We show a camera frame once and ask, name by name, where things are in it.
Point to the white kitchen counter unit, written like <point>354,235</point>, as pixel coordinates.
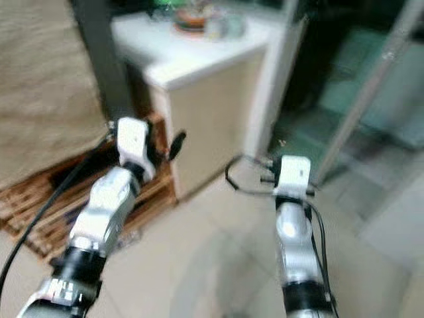
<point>205,112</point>

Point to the wooden slatted rack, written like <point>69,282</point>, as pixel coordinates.
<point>40,212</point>

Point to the pale green mug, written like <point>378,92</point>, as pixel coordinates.
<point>236,25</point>

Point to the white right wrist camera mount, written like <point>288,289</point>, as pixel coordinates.
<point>293,173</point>

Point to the glass sliding door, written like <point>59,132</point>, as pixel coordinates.
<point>358,79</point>

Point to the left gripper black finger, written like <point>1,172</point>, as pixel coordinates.
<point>177,144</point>

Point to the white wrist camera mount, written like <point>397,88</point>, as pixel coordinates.
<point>134,140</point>
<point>293,173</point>

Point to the grey mug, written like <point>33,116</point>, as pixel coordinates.
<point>217,28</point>

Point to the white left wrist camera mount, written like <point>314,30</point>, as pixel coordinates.
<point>134,140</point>

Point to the bright green bowl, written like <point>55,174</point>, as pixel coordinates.
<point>172,3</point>

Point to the beige linen cloth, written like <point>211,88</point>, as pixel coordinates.
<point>53,86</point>

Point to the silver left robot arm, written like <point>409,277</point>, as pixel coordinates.
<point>106,212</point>

